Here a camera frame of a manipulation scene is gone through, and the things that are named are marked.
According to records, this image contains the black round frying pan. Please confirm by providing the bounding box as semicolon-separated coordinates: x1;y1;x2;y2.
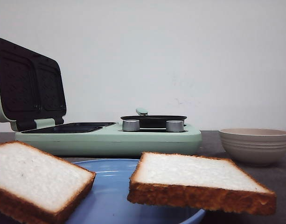
120;107;187;128

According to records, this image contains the breakfast maker hinged lid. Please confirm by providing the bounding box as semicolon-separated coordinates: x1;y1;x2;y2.
0;38;66;132

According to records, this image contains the left silver control knob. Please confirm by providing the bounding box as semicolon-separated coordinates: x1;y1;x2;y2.
122;119;140;132

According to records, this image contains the blue round plate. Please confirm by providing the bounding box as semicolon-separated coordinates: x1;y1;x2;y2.
0;158;206;224

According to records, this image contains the white bread slice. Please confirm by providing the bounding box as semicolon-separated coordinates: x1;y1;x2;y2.
127;152;277;216
0;141;96;224

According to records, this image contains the right silver control knob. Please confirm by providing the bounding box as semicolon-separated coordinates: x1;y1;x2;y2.
166;120;184;133

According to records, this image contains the silver control knob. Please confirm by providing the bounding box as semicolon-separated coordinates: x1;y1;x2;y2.
122;119;140;132
166;120;184;133

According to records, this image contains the beige ribbed bowl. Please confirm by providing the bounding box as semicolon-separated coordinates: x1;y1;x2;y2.
219;128;286;166

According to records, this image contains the mint green breakfast maker base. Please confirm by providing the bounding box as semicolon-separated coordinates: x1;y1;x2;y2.
15;122;202;158

